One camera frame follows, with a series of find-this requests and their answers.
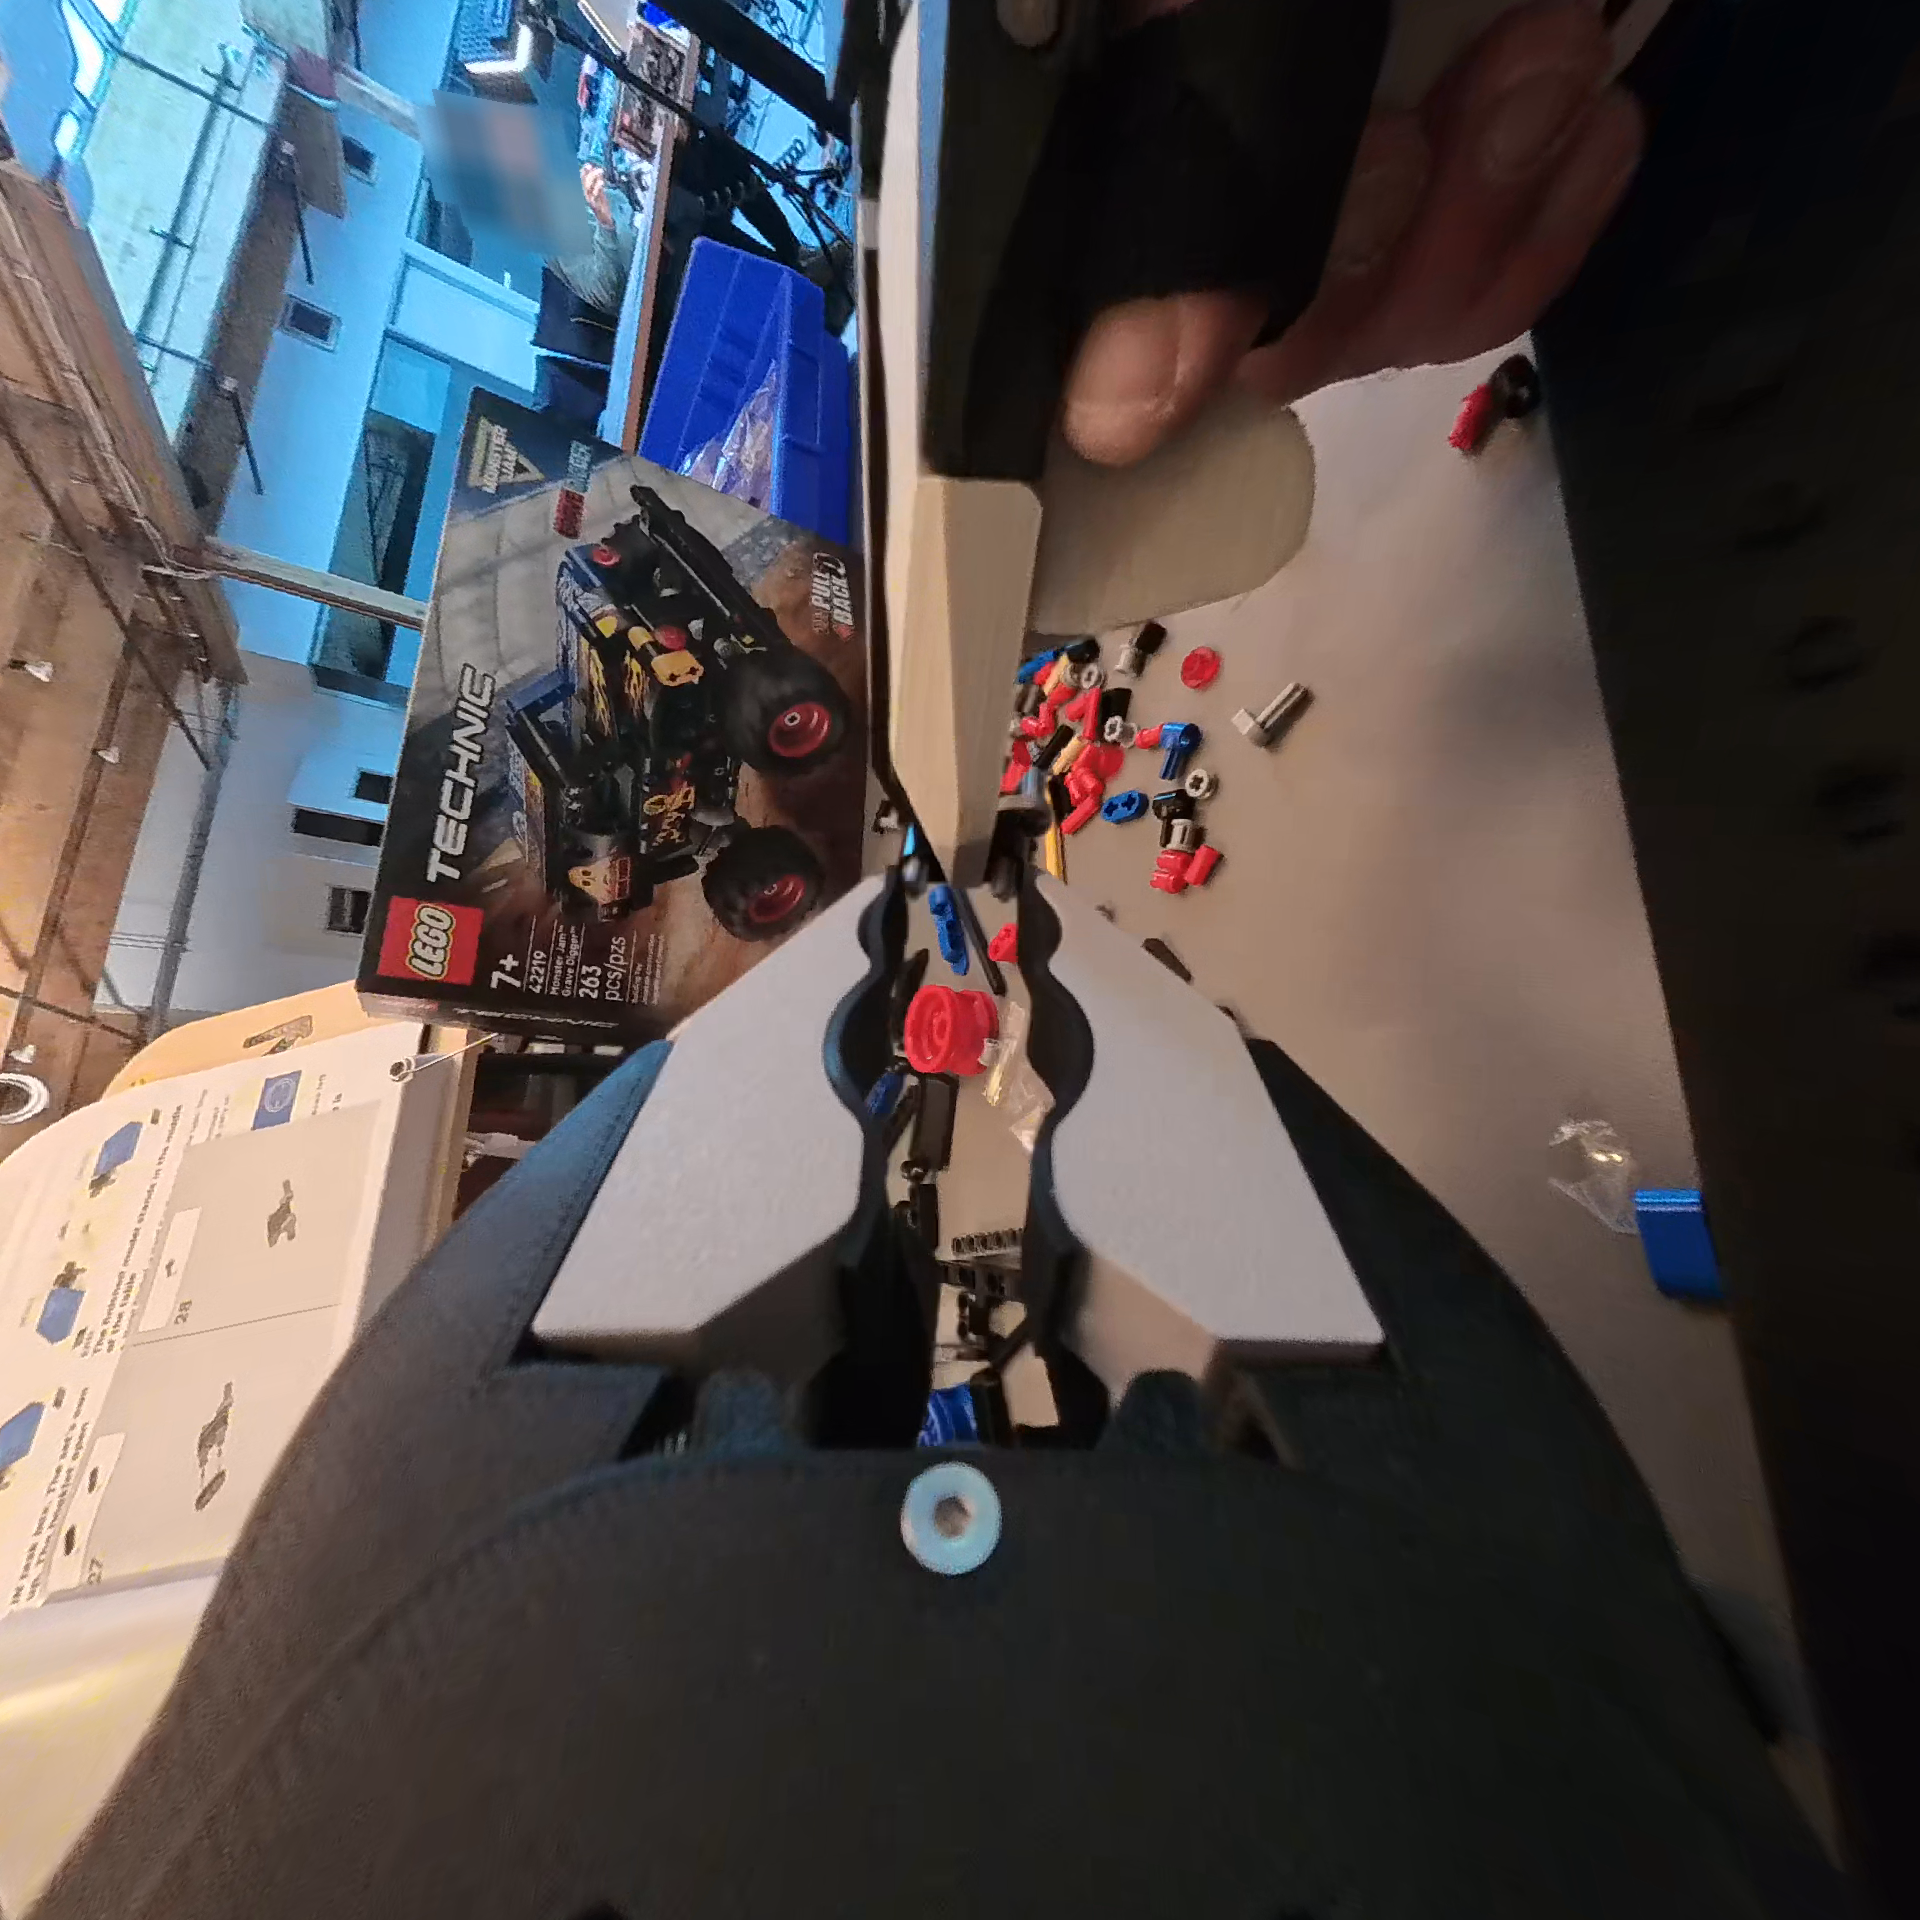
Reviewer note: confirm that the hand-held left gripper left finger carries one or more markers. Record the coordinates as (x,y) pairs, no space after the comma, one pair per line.
(705,1200)

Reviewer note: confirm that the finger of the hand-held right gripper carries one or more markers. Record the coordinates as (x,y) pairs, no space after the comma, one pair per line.
(960,674)

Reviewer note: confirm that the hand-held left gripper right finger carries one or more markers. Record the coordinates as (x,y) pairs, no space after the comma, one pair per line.
(1215,1200)

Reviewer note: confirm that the grey desk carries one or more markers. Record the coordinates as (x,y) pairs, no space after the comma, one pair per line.
(1425,901)

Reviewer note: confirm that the person's right hand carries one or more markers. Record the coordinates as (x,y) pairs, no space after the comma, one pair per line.
(1471,194)

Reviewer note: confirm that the pile of black beams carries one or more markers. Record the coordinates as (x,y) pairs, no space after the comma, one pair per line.
(930,1118)

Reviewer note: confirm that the small black grille tile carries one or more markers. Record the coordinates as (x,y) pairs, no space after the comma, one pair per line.
(1166,961)

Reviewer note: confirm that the blue fairing panel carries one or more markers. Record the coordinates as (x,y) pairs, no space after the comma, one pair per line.
(945,923)

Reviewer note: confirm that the blue storage bin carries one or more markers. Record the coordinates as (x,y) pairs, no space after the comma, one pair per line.
(734,344)

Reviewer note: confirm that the large red wheel rim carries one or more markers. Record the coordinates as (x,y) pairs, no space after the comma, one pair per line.
(945,1033)

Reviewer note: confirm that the pile of small connector pins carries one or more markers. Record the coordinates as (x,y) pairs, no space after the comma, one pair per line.
(1184,867)

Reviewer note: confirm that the grey axle connector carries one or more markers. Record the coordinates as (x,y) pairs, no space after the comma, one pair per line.
(1275,713)

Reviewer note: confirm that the clear plastic scrap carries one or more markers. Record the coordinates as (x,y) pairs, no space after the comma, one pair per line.
(1591,1170)

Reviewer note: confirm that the small blue brick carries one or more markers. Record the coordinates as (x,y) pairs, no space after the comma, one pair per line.
(1676,1245)

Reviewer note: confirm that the toy truck set box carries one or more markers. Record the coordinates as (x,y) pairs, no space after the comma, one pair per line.
(495,750)

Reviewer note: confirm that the instruction booklet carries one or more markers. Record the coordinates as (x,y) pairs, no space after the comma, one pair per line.
(240,1275)

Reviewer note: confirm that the red and black connector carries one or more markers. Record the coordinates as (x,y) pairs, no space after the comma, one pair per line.
(1484,408)

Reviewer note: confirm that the black perforated board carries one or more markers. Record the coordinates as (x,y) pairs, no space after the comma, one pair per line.
(1770,750)

